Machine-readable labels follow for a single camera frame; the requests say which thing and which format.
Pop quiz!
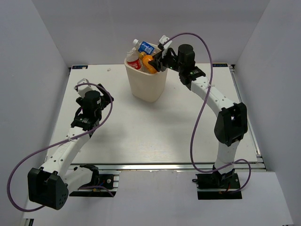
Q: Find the black logo sticker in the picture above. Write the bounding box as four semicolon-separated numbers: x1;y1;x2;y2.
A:
213;63;228;67
72;65;88;70

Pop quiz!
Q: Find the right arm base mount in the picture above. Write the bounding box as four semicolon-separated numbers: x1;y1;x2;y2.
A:
192;173;242;200

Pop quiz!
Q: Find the purple cable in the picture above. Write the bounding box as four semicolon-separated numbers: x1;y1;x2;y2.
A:
168;32;252;194
7;83;114;212

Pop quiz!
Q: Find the right black logo sticker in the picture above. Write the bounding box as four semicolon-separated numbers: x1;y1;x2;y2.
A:
213;63;228;67

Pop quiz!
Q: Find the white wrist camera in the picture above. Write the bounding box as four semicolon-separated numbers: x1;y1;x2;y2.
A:
74;78;94;98
158;35;172;57

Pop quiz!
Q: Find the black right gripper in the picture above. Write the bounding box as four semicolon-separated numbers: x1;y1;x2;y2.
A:
148;48;183;73

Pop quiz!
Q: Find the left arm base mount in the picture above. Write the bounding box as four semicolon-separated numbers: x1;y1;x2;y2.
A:
65;164;119;197

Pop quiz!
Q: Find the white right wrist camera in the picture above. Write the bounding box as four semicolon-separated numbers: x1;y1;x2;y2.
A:
158;35;172;57

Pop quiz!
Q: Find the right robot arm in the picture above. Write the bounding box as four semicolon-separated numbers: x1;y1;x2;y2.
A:
150;44;248;188

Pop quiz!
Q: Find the orange juice bottle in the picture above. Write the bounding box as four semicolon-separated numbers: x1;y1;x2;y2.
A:
139;51;157;74

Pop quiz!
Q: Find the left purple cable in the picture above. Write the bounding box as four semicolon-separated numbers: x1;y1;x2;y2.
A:
7;83;114;212

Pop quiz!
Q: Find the blue label bottle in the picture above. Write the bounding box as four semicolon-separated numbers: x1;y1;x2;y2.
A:
133;39;155;55

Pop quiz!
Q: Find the large red label bottle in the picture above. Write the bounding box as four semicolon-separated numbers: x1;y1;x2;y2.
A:
126;48;142;71

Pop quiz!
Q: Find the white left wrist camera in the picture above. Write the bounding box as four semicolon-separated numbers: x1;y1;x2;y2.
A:
74;78;94;98

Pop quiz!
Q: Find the beige plastic bin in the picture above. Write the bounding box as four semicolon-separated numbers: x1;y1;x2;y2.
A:
124;43;167;102

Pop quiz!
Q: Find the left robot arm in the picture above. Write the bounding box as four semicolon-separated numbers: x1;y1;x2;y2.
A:
27;79;114;210

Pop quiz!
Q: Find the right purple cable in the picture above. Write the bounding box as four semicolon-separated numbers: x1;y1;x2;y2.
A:
168;32;252;194

